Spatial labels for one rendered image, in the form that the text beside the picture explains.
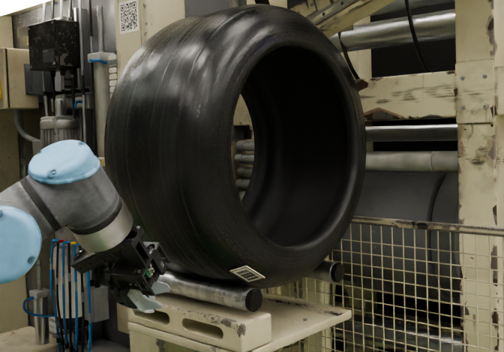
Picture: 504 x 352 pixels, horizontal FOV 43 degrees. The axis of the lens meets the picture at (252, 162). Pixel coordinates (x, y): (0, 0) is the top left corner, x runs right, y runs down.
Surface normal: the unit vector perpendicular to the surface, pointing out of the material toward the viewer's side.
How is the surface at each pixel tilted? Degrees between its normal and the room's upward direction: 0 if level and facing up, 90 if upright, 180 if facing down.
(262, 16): 45
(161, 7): 90
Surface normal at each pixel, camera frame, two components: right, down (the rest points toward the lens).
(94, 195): 0.71, 0.26
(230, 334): -0.68, 0.07
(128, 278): -0.29, 0.69
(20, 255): 0.43, 0.06
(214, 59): 0.09, -0.42
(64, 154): -0.22, -0.77
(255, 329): 0.73, 0.01
